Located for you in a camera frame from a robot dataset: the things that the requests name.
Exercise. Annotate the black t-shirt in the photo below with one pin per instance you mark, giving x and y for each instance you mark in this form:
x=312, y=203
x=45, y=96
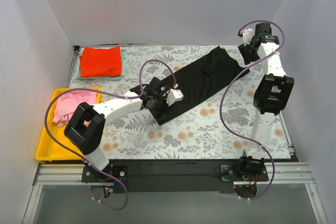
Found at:
x=199, y=81

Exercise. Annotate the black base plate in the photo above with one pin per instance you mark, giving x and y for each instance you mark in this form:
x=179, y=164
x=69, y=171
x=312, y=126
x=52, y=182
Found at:
x=176, y=175

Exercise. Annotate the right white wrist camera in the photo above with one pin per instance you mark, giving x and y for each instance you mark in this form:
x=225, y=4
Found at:
x=246, y=35

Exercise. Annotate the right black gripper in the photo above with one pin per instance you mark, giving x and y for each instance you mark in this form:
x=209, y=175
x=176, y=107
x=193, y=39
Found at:
x=247, y=51

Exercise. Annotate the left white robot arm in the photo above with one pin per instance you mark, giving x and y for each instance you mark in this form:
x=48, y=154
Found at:
x=86, y=126

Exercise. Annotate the pink t-shirt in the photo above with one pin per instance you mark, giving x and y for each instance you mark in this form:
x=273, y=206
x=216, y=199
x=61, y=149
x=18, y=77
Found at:
x=67, y=104

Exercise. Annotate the teal folded t-shirt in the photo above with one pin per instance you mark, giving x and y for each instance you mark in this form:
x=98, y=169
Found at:
x=118, y=78

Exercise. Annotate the floral table cloth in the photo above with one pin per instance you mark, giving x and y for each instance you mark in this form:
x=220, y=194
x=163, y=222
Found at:
x=217, y=128

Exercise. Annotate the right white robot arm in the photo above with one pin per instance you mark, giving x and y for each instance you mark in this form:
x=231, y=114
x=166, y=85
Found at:
x=271, y=96

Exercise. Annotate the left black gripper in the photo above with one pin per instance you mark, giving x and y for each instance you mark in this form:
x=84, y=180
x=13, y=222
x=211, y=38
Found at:
x=159, y=87

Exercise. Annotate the red folded t-shirt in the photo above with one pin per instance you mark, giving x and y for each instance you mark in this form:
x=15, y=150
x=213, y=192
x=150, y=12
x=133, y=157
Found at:
x=96, y=62

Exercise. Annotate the aluminium frame rail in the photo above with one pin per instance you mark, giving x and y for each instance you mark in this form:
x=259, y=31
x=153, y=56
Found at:
x=71, y=174

